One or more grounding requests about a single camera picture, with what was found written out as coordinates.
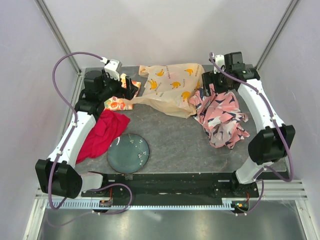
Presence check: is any teal ceramic plate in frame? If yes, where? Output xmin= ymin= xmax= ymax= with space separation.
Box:
xmin=106 ymin=133 xmax=150 ymax=174

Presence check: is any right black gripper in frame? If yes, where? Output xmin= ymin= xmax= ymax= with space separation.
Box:
xmin=201 ymin=68 xmax=234 ymax=97

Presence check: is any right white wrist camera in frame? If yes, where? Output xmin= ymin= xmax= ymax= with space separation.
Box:
xmin=212 ymin=54 xmax=225 ymax=74

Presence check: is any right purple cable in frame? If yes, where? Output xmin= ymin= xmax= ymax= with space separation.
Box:
xmin=208 ymin=51 xmax=294 ymax=217

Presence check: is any magenta red cloth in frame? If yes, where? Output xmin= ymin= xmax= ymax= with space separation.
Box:
xmin=76 ymin=109 xmax=130 ymax=164

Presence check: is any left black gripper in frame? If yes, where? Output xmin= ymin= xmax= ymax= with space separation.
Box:
xmin=99 ymin=69 xmax=138 ymax=102

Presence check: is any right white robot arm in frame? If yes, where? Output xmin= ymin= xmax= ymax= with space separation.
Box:
xmin=202 ymin=51 xmax=296 ymax=197

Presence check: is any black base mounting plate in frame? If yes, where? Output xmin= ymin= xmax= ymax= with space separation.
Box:
xmin=81 ymin=171 xmax=258 ymax=200

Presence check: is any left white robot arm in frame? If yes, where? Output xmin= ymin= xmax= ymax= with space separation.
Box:
xmin=35 ymin=69 xmax=138 ymax=199

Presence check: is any pink patterned cloth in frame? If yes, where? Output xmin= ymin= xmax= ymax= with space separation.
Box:
xmin=189 ymin=84 xmax=250 ymax=150

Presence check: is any slotted cable duct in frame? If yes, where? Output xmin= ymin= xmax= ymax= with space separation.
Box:
xmin=60 ymin=199 xmax=243 ymax=211

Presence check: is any orange floral cloth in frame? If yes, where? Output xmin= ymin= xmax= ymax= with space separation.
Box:
xmin=104 ymin=80 xmax=141 ymax=111

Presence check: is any banana print plastic bag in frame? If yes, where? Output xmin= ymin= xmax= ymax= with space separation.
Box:
xmin=123 ymin=63 xmax=204 ymax=119

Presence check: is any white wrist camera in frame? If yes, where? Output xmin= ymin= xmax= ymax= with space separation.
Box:
xmin=101 ymin=57 xmax=122 ymax=81
xmin=212 ymin=54 xmax=225 ymax=74

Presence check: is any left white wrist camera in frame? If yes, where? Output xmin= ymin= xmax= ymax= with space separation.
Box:
xmin=101 ymin=57 xmax=122 ymax=81

